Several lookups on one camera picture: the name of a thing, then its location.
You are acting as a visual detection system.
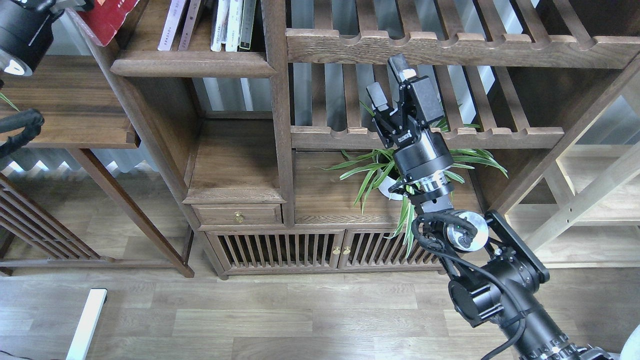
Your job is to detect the green plant leaves left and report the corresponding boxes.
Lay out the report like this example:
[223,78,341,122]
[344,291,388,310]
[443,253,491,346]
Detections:
[0,92,20,112]

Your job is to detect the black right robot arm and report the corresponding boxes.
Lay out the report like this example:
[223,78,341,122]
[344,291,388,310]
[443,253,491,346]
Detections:
[366,54,613,360]

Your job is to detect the white upright book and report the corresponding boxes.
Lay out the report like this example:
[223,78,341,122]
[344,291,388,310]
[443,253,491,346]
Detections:
[225,0,243,52]
[210,0,231,52]

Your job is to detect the potted spider plant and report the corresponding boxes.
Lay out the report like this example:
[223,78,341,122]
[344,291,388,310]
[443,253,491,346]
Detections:
[320,95,509,258]

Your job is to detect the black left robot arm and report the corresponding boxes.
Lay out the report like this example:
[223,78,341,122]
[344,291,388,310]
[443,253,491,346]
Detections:
[0,0,95,157]

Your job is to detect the white upright book middle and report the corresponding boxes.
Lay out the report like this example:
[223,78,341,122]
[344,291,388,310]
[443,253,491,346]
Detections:
[225,0,243,52]

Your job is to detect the white paperback book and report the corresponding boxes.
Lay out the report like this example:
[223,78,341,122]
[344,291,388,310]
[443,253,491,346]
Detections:
[157,0,187,51]

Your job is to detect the grey trouser leg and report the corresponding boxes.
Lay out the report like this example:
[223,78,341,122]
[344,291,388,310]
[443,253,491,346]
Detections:
[618,325,640,360]

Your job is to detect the white upright book left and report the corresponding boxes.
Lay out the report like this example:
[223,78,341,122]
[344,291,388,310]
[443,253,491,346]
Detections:
[210,0,231,52]

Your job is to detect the light wooden shelf frame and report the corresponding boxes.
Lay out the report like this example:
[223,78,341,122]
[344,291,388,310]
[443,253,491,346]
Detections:
[506,117,640,268]

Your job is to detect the slatted wooden rack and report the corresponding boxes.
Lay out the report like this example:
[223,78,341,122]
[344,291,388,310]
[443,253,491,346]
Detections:
[0,175,119,270]

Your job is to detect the dark wooden bookshelf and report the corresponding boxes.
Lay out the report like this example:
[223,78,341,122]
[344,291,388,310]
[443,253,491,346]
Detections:
[92,0,639,278]

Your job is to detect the dark wooden side shelf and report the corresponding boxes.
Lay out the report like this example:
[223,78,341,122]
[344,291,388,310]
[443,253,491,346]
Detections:
[1,55,194,278]

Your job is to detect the maroon book white characters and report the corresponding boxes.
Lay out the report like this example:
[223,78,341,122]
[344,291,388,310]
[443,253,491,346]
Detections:
[177,0,204,51]

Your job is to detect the red paperback book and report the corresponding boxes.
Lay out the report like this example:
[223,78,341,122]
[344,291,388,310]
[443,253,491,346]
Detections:
[77,0,138,47]

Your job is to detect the dark green upright book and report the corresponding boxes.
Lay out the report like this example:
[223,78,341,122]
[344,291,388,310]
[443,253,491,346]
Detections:
[238,0,257,51]

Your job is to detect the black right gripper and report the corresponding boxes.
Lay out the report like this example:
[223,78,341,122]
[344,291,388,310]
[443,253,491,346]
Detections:
[366,54,454,193]

